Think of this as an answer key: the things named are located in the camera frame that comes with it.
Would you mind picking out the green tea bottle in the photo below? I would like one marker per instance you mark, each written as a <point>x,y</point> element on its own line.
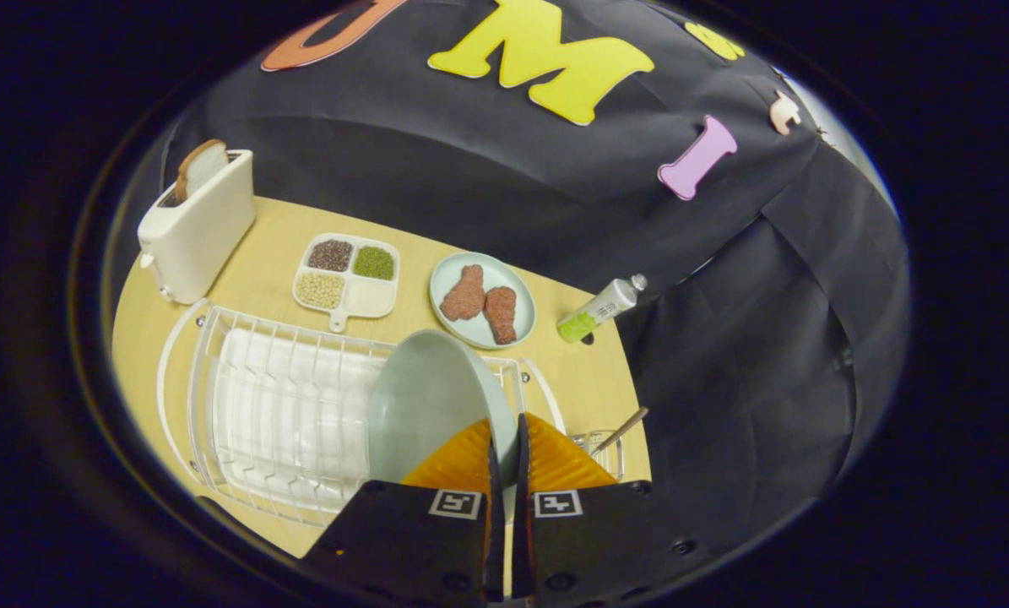
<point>601,307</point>

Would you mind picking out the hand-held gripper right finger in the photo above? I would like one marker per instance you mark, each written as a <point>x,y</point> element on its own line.
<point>597,540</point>

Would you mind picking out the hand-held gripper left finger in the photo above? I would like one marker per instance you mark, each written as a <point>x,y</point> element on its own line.
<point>411,540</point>

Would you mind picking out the fried chicken piece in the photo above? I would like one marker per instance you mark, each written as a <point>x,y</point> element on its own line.
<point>463,295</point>
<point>501,314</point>

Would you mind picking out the cream toaster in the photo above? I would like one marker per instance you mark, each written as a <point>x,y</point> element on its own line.
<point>200,236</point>

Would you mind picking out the bread slice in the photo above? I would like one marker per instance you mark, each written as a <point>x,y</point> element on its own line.
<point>202,167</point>

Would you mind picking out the white drip tray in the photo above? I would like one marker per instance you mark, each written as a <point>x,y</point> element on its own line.
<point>293,422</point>

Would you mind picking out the white divided tray with beans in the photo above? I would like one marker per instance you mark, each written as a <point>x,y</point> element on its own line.
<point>369,297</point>

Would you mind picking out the pale green plate with chicken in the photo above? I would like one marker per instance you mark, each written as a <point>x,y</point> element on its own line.
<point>491,274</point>

